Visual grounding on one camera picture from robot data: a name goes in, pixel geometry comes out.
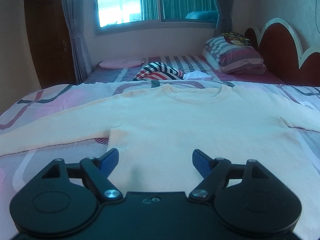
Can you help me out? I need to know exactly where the cream knit sweater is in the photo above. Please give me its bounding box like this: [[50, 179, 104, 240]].
[[1, 84, 319, 239]]

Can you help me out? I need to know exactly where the pink patterned quilt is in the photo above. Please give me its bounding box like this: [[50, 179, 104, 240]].
[[1, 80, 319, 239]]

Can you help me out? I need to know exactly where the white folded cloth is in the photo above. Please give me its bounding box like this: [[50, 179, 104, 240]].
[[183, 70, 213, 80]]

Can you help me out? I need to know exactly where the pink flat pillow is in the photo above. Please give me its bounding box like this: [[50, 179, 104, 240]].
[[99, 59, 146, 69]]

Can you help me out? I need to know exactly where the striped bed sheet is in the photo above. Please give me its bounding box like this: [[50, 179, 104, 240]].
[[84, 56, 284, 85]]

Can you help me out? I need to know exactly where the red black striped garment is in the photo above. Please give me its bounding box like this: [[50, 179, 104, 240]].
[[133, 61, 184, 81]]

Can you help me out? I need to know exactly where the dark wooden door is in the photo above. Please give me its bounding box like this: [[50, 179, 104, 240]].
[[24, 0, 76, 88]]

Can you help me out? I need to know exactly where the yellow patterned pillow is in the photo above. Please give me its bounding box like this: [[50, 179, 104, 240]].
[[221, 32, 252, 46]]

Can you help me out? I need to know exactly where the grey left curtain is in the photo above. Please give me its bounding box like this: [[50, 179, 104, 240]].
[[61, 0, 93, 83]]

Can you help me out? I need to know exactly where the grey curtain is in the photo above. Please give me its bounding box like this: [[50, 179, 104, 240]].
[[61, 0, 93, 83], [215, 0, 234, 34]]

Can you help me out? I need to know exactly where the grey right curtain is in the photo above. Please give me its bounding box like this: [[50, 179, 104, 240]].
[[215, 0, 234, 34]]

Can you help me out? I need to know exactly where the window with white frame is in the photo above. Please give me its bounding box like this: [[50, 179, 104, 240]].
[[94, 0, 218, 34]]

